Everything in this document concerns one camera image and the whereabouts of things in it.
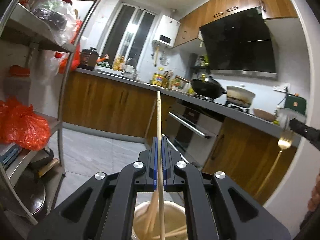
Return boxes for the gold fork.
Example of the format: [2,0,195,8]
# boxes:
[254,129,294,198]

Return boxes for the wooden chopstick two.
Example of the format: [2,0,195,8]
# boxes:
[164,225,187,238]

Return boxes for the wooden chopstick one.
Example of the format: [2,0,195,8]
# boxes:
[157,91,165,240]

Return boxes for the kitchen faucet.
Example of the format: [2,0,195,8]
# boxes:
[124,57,137,80]

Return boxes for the kitchen window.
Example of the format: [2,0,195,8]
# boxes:
[102,3,156,71]

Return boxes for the person's right hand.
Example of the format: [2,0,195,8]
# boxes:
[308,174,320,212]

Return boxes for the grey countertop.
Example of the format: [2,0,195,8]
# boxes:
[75,67,302,147]

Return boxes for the green electric kettle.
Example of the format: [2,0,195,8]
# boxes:
[284,93,307,115]

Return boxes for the white ceramic utensil holder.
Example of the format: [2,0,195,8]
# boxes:
[131,200,189,240]

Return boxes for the brown shallow dish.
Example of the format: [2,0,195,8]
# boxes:
[253,108,277,122]

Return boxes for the wooden lower cabinets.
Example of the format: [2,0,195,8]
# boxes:
[62,72,297,204]

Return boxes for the wooden cabinets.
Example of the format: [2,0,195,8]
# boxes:
[174,0,298,47]
[62,72,297,204]

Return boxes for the round pot lid on rack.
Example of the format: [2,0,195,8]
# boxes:
[14,173,46,215]

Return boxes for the built-in oven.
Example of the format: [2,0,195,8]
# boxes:
[165,100,225,170]

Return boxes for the white cooking pot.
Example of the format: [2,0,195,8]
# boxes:
[226,86,255,108]

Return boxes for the black wok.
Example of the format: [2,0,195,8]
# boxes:
[191,74,226,99]

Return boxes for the black range hood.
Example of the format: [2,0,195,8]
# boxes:
[200,7,277,80]

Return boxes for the red plastic bag lower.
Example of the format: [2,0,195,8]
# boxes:
[1,97,51,151]

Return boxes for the yellow tin can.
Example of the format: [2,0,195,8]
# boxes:
[151,73,164,86]

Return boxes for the wooden upper cabinets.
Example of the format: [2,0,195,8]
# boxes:
[174,0,298,47]

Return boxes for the red bag hanging on rack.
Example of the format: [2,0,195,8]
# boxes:
[55,19,83,74]

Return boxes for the dark rice cooker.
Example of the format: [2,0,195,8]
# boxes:
[79,47,99,70]

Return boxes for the white water heater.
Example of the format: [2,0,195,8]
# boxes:
[153,15,180,48]

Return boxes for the metal storage rack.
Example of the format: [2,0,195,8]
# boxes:
[1,0,101,225]

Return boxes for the clear plastic bag on shelf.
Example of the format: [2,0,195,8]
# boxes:
[31,0,76,45]

